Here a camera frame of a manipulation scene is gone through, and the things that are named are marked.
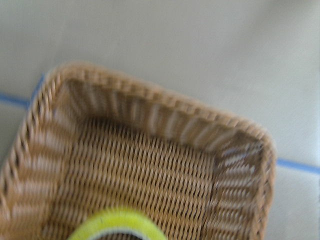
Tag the yellow tape roll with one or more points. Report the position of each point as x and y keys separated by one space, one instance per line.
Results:
x=118 y=221

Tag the brown wicker basket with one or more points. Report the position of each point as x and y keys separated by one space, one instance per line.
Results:
x=94 y=139

